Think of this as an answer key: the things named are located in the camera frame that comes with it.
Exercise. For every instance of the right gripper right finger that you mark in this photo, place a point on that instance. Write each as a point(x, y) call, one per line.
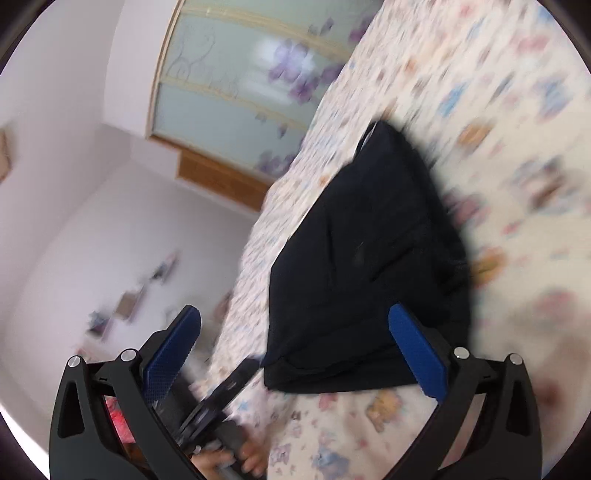
point(486, 424)

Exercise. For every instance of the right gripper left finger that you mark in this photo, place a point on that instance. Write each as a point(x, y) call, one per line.
point(104, 425)

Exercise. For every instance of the black pants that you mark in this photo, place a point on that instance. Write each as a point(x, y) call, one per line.
point(379, 235)

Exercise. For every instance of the left hand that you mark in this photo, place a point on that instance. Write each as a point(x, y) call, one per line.
point(254, 457)

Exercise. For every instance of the red clutter pile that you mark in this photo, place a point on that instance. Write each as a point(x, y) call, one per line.
point(119, 421)

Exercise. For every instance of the wooden door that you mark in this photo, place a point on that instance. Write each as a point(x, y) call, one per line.
point(221, 179)

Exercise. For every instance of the teddy print bed blanket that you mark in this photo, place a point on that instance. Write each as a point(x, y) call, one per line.
point(497, 98)

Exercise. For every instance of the frosted glass sliding wardrobe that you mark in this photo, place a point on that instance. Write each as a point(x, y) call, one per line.
point(241, 80)

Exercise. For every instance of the wall shelf with items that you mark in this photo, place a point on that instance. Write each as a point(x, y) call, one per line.
point(129, 301)

